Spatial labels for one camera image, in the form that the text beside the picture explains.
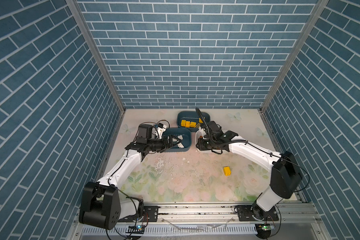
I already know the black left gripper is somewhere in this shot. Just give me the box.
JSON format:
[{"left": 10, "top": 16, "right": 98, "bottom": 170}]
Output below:
[{"left": 146, "top": 134, "right": 181, "bottom": 152}]

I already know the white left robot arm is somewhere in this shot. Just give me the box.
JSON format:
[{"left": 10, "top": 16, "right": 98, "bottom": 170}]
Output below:
[{"left": 79, "top": 135, "right": 182, "bottom": 230}]

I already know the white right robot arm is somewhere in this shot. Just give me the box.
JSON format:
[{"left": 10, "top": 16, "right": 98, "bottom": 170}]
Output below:
[{"left": 196, "top": 121, "right": 303, "bottom": 221}]

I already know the near teal plastic bin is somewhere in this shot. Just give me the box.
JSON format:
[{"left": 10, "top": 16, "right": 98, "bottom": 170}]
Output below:
[{"left": 162, "top": 128, "right": 192, "bottom": 153}]

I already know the teal plastic bin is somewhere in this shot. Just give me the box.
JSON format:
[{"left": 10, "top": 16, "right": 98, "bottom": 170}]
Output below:
[
  {"left": 177, "top": 111, "right": 201, "bottom": 133},
  {"left": 162, "top": 128, "right": 192, "bottom": 153}
]

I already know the white plastic bin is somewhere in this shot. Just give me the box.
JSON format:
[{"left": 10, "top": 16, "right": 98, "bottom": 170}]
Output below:
[{"left": 196, "top": 129, "right": 239, "bottom": 155}]

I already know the far teal plastic bin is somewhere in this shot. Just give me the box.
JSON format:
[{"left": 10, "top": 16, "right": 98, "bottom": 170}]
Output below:
[{"left": 177, "top": 111, "right": 201, "bottom": 133}]

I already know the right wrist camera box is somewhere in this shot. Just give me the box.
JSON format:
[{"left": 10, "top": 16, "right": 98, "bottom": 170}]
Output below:
[{"left": 155, "top": 123, "right": 168, "bottom": 139}]

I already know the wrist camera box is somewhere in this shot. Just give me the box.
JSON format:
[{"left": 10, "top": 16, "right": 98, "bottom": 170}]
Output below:
[
  {"left": 155, "top": 123, "right": 168, "bottom": 139},
  {"left": 136, "top": 124, "right": 153, "bottom": 145}
]

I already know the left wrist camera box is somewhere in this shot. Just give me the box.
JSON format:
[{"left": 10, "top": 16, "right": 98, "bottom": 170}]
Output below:
[{"left": 136, "top": 124, "right": 153, "bottom": 145}]

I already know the black corrugated cable hose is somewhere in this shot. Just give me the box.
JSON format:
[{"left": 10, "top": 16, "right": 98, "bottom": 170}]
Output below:
[{"left": 194, "top": 107, "right": 217, "bottom": 142}]

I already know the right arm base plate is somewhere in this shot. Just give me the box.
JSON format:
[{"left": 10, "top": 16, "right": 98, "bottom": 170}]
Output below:
[{"left": 234, "top": 205, "right": 279, "bottom": 222}]

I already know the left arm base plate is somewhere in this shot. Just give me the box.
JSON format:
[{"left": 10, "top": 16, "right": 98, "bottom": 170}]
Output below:
[{"left": 119, "top": 206, "right": 159, "bottom": 223}]

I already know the aluminium front rail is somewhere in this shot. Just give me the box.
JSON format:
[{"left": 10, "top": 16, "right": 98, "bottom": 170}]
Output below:
[{"left": 67, "top": 201, "right": 330, "bottom": 240}]

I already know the aluminium corner post right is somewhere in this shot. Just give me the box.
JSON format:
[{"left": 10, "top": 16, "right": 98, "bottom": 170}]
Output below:
[{"left": 259, "top": 0, "right": 331, "bottom": 113}]

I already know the aluminium corner post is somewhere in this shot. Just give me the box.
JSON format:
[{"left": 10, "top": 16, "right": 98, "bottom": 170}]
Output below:
[
  {"left": 65, "top": 0, "right": 126, "bottom": 113},
  {"left": 259, "top": 0, "right": 331, "bottom": 113}
]

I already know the aluminium corner post left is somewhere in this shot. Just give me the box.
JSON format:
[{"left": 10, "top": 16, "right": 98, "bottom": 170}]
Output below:
[{"left": 65, "top": 0, "right": 126, "bottom": 113}]

